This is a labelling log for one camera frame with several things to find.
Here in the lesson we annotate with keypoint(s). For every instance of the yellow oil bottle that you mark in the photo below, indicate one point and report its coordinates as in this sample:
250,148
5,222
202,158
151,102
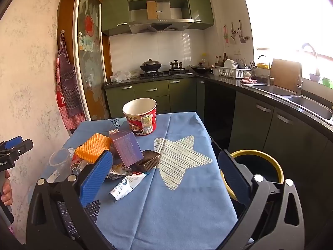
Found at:
204,60

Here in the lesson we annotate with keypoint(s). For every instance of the blue star-print tablecloth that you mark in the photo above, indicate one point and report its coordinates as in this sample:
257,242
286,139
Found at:
182,213

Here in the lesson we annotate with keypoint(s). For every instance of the crumpled silver wrapper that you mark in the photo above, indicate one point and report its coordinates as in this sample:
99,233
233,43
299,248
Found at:
119,170

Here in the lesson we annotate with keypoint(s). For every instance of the crumpled plastic bag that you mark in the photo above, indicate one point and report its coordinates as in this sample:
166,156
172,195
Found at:
121,76

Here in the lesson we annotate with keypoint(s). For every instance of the group of sauce bottles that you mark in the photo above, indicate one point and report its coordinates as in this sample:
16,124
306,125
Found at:
221,60

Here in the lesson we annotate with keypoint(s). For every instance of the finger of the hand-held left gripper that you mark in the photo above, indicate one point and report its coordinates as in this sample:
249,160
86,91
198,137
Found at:
20,148
11,142

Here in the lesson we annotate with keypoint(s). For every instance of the patterned glass sliding door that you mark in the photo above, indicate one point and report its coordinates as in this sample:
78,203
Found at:
91,70

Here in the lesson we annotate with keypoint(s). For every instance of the steel double sink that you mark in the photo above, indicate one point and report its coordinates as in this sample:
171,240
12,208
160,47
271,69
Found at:
307,102

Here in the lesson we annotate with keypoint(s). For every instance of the white dish rack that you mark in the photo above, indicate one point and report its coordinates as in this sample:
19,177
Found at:
234,73

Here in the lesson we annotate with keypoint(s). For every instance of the hanging kitchen utensils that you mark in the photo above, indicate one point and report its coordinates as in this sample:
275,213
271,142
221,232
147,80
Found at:
234,35

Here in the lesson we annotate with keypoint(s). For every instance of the white snack wrapper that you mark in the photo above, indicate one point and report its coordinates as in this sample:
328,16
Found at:
124,187

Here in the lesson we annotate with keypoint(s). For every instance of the steel range hood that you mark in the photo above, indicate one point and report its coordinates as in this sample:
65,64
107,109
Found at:
161,24

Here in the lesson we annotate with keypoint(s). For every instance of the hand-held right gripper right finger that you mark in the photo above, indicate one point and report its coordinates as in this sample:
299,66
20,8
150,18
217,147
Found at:
234,177

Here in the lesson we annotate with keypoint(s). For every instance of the purple checked apron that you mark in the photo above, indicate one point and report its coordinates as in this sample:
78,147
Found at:
69,83

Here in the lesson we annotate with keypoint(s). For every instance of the white mug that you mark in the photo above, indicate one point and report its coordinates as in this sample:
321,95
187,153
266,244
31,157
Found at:
213,71

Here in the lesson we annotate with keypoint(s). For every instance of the brown plastic tray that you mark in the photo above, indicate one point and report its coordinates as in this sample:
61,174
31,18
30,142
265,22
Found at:
148,161

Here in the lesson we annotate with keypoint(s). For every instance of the green kitchen cabinets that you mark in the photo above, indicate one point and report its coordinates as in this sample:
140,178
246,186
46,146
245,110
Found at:
145,93
114,13

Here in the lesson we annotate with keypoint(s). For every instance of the green plastic container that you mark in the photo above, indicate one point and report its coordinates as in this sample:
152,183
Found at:
327,82

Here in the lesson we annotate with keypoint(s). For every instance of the clear plastic cup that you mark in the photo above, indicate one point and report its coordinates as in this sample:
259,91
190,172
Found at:
58,161

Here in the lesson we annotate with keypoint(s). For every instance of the black yellow-rimmed trash bin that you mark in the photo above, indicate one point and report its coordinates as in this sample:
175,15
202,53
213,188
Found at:
260,164

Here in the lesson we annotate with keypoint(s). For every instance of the purple cardboard box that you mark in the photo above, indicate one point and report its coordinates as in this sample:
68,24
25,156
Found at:
127,148

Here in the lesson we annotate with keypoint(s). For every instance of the black lidded wok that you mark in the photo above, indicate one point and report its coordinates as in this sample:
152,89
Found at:
151,65

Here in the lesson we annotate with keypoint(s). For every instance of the pink dish cloth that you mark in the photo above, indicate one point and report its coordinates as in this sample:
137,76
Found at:
248,80

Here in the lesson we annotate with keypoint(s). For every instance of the red instant noodle cup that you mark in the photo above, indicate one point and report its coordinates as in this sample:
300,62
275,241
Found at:
140,121

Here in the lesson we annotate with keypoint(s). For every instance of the small steel faucet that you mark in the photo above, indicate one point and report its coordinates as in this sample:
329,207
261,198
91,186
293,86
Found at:
268,78

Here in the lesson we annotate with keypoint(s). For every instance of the orange mesh sponge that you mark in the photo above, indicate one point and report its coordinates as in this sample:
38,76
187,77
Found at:
95,145

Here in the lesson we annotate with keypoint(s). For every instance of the yellow sponge holder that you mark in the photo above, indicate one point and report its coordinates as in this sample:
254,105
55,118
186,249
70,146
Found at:
262,66

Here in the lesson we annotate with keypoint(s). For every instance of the green upper kitchen cabinets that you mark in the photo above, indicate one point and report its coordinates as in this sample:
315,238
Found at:
114,13

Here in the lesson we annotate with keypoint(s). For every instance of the green lower kitchen cabinets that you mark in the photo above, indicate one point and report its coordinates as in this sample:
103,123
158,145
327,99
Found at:
145,93

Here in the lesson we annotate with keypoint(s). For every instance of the wooden cutting board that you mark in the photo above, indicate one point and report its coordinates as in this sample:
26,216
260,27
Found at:
285,74

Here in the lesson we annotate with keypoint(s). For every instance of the black lidded pan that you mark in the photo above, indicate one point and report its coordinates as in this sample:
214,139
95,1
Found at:
200,69

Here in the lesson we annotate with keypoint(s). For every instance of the stack of white plates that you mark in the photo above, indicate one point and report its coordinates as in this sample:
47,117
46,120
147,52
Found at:
230,63

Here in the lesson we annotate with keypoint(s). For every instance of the red checked apron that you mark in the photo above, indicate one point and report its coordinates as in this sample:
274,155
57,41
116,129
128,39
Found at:
61,101

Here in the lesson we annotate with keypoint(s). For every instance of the black gas stove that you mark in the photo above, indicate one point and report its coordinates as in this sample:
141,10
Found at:
166,74

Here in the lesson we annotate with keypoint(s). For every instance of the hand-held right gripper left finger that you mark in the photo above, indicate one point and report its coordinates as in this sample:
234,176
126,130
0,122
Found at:
96,177

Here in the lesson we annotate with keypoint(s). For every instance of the tall curved steel faucet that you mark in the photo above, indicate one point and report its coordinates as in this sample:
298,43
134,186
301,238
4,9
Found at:
300,83

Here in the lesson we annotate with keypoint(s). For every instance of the brown cardboard box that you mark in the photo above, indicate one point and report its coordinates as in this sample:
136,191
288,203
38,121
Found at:
151,10

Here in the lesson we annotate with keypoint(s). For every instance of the person's left hand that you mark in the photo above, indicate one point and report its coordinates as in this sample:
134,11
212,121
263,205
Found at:
7,194

